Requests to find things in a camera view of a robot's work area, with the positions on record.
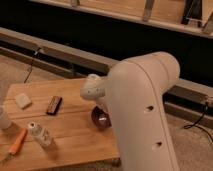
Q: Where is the clear plastic bottle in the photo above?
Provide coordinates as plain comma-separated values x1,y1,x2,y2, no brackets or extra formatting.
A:
27,122,53,148

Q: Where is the white sponge block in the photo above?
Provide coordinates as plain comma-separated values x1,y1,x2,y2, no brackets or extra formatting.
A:
15,93,32,109

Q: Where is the black orange rectangular box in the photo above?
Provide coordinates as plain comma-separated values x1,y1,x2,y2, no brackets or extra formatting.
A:
46,96,62,115

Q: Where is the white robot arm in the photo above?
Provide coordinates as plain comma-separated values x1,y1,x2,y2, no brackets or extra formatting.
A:
80,52,180,171

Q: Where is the orange handled tool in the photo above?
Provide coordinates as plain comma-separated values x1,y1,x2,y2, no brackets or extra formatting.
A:
0,128,27,165

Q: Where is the wooden table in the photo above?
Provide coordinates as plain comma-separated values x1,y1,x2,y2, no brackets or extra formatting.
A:
0,79,118,171

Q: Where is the dark purple ceramic bowl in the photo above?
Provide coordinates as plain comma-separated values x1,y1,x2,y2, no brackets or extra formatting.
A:
91,107,111,130

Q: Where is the black cable right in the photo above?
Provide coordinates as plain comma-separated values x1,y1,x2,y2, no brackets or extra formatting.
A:
183,99,213,143

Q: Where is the white cup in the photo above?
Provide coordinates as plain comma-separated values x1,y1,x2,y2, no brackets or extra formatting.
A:
0,106,12,129

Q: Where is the black cable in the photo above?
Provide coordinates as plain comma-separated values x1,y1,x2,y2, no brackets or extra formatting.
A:
183,99,213,143
23,46,44,84

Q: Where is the black cable left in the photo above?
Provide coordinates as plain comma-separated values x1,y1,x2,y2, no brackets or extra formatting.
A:
23,46,44,84

